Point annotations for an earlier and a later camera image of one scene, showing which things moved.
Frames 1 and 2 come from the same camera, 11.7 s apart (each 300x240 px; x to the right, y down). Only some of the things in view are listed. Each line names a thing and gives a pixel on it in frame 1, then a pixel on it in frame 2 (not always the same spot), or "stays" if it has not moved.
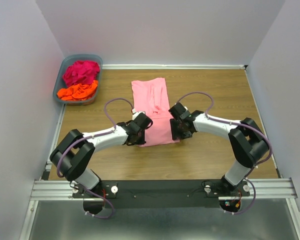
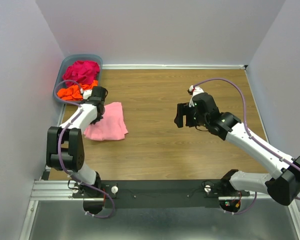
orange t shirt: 78,92 stays
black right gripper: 179,131 to 187,115
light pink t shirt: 150,96 to 112,126
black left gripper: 139,137 to 100,113
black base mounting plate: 167,193 stays
